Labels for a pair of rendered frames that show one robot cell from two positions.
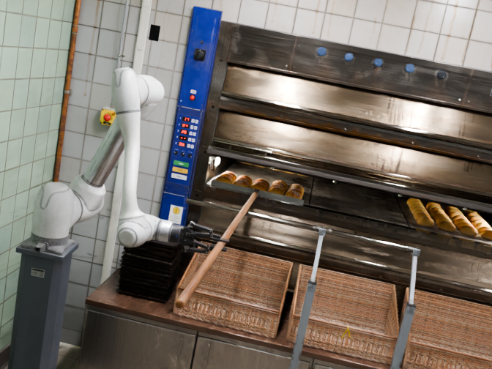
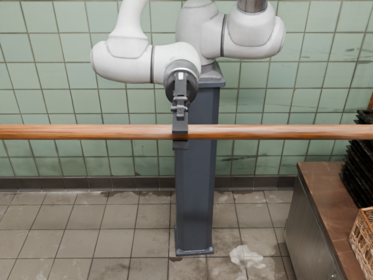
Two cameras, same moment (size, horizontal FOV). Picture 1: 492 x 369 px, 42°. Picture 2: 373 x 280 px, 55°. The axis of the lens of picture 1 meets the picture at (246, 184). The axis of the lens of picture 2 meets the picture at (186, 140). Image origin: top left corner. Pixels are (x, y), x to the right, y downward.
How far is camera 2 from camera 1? 255 cm
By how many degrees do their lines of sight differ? 78
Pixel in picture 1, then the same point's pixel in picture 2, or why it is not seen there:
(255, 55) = not seen: outside the picture
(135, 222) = (106, 43)
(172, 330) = (331, 257)
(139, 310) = (321, 206)
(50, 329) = (180, 155)
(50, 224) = not seen: hidden behind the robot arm
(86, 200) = (230, 29)
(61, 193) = (186, 9)
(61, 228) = not seen: hidden behind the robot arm
